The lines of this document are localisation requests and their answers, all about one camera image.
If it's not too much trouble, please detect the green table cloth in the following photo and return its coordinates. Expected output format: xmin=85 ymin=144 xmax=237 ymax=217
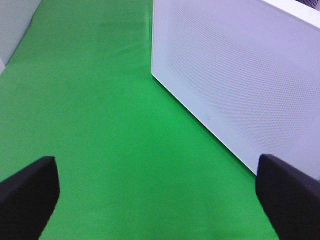
xmin=0 ymin=0 xmax=277 ymax=240

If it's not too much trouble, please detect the white microwave door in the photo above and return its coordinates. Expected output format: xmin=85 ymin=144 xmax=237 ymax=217
xmin=151 ymin=0 xmax=320 ymax=179

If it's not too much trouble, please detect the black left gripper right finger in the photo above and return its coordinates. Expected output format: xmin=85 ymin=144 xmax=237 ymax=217
xmin=255 ymin=154 xmax=320 ymax=240

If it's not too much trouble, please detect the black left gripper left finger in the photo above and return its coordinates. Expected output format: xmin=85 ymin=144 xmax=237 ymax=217
xmin=0 ymin=156 xmax=60 ymax=240

